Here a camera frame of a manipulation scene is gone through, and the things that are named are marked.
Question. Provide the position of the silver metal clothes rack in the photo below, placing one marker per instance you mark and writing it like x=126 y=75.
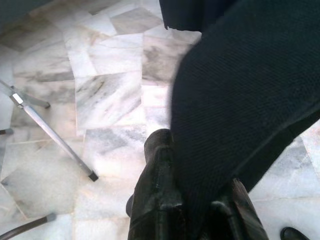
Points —
x=53 y=135

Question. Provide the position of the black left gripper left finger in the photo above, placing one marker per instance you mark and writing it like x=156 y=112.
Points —
x=157 y=175

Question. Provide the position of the black garment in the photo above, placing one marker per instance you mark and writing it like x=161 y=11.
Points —
x=237 y=100

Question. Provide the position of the black robot foot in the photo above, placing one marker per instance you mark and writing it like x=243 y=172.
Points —
x=295 y=235

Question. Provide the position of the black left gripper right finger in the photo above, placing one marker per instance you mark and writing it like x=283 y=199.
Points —
x=240 y=220

